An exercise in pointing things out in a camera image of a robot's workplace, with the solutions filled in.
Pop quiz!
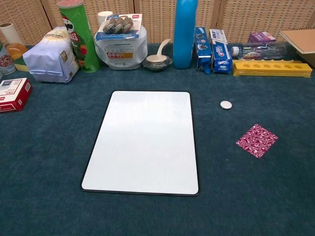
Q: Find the pink patterned paper card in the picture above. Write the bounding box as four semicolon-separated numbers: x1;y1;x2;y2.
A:
235;123;279;159

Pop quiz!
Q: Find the white rectangular board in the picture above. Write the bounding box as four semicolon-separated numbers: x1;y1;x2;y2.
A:
81;90;200;197

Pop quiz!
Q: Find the dark patterned bowl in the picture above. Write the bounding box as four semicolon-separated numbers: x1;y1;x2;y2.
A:
142;56;173;73

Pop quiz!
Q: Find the clear plastic container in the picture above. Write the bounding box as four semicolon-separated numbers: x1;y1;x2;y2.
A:
94;26;148;70

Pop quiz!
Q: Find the blue Oreo box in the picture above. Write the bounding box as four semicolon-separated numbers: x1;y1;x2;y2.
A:
194;26;213;75

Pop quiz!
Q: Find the blue bottle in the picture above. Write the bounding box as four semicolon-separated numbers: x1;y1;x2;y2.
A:
172;0;199;69

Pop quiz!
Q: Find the Crest toothpaste box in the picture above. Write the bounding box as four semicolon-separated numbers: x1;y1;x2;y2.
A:
209;29;233;74

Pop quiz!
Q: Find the tape rolls blister pack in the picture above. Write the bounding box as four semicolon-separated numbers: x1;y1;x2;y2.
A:
95;13;143;41

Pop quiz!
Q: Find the green Pringles can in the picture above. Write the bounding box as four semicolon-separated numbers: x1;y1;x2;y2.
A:
57;0;102;73

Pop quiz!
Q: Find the white cylinder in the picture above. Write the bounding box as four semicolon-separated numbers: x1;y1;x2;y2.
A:
97;11;114;25

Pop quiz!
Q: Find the yellow mold tray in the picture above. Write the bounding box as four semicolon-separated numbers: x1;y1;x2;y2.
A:
232;59;313;78

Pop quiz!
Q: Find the clear plastic water bottle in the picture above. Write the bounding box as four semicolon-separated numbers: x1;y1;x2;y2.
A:
230;41;288;60

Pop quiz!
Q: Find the lavender paper bag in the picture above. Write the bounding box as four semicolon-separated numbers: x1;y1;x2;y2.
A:
22;26;80;84

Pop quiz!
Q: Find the purple box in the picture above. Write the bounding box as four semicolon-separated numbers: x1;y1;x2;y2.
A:
248;31;277;44

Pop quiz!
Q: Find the woven rattan folding screen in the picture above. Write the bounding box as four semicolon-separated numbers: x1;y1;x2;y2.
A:
0;0;315;46

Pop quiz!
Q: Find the red and white box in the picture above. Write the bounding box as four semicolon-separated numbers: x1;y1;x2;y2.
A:
0;78;33;114

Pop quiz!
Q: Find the yellow green sponge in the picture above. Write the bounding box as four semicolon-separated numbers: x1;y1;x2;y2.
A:
13;56;30;72

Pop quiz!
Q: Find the orange round object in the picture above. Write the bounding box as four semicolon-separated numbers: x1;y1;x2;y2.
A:
6;42;28;61

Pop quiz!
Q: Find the tin can with red print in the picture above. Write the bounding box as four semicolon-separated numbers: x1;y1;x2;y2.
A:
0;41;17;76

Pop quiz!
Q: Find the brown spiral notebook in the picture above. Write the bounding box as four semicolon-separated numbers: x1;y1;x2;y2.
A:
279;28;315;68

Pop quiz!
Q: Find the cream cardboard tube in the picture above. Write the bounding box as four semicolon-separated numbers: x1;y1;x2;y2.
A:
0;22;25;46

